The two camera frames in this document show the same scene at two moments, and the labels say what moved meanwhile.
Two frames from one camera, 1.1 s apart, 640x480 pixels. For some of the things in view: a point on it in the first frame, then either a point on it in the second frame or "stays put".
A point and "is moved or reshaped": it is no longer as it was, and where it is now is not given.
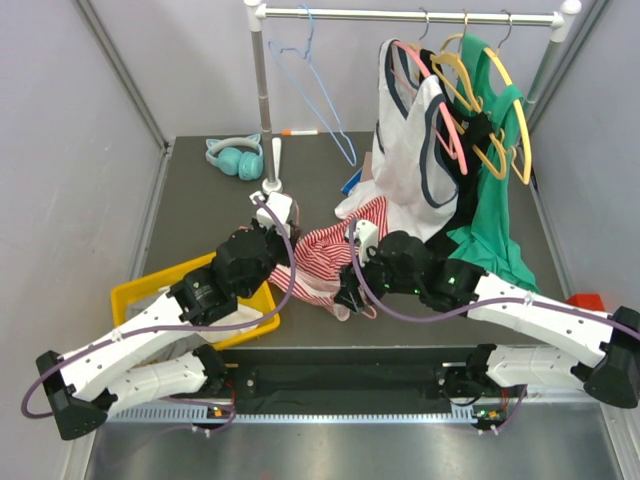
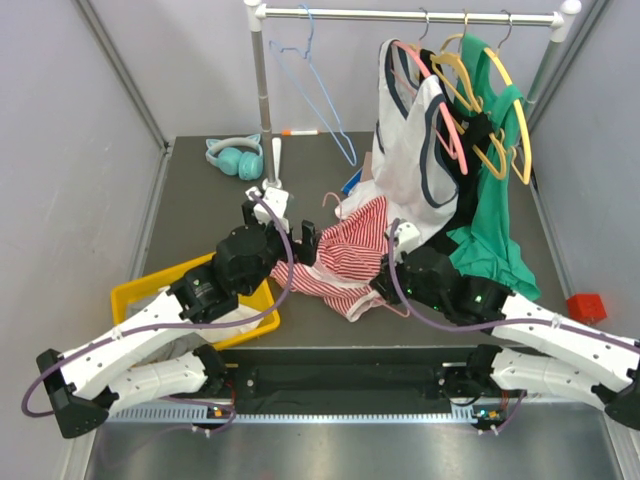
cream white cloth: x=243 y=314 stays put
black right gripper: x=349 y=294 to x=384 y=281
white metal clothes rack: x=256 y=13 stays put
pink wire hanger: x=368 y=315 to x=340 y=218
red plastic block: x=587 y=301 stays put
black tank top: x=464 y=130 stays put
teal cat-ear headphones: x=237 y=156 stays put
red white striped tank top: x=322 y=252 is moved or reshaped
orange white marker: x=300 y=132 stays put
